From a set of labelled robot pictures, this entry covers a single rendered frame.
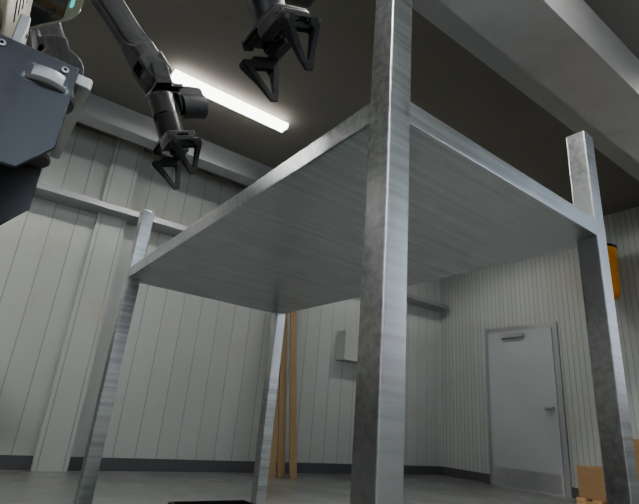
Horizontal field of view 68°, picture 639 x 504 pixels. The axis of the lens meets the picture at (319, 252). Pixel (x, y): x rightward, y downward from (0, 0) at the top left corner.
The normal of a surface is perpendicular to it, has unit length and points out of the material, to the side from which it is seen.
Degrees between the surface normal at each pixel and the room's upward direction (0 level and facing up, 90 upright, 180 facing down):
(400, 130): 90
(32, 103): 90
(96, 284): 90
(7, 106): 90
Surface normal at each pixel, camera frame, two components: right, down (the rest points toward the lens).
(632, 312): -0.81, -0.26
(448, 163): -0.08, 0.94
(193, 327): 0.58, -0.23
